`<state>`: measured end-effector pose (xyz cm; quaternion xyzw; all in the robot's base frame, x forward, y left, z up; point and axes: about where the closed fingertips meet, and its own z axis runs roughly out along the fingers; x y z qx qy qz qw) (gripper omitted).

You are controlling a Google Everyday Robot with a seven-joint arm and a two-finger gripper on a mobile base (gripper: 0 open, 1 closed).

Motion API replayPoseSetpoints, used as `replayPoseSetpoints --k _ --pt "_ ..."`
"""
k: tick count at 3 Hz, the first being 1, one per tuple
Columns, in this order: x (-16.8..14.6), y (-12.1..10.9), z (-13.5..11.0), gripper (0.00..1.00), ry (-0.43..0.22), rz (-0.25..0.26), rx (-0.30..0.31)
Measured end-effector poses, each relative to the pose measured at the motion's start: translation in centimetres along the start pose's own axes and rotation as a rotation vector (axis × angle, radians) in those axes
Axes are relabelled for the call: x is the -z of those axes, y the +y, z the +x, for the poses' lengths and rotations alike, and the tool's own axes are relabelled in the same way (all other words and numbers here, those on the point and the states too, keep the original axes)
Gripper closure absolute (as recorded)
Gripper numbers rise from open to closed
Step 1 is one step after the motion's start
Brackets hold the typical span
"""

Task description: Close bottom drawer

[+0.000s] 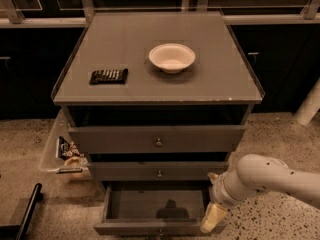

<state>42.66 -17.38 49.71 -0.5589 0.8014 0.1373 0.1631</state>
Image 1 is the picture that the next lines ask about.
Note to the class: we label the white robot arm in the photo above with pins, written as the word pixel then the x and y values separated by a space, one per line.
pixel 255 174

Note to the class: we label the grey top drawer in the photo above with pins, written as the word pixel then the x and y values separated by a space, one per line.
pixel 157 139

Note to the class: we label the grey drawer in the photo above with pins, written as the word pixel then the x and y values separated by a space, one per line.
pixel 154 208
pixel 155 171
pixel 157 139

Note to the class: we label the snack packets in bin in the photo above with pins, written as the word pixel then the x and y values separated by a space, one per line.
pixel 68 153

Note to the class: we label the black snack bar packet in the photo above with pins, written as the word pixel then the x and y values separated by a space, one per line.
pixel 118 76

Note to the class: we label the white paper bowl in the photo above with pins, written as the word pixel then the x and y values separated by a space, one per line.
pixel 172 58

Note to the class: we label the grey middle drawer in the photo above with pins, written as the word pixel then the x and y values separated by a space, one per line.
pixel 155 171

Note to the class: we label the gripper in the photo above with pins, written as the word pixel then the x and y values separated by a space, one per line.
pixel 220 191

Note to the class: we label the black bar stand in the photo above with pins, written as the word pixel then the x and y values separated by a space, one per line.
pixel 19 231

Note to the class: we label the grey bottom drawer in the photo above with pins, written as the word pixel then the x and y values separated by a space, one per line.
pixel 154 208

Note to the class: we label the grey drawer cabinet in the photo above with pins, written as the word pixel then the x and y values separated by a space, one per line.
pixel 219 88

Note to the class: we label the clear plastic storage bin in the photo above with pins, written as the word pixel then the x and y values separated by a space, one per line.
pixel 48 161

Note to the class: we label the metal rail frame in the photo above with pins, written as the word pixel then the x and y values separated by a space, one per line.
pixel 64 13

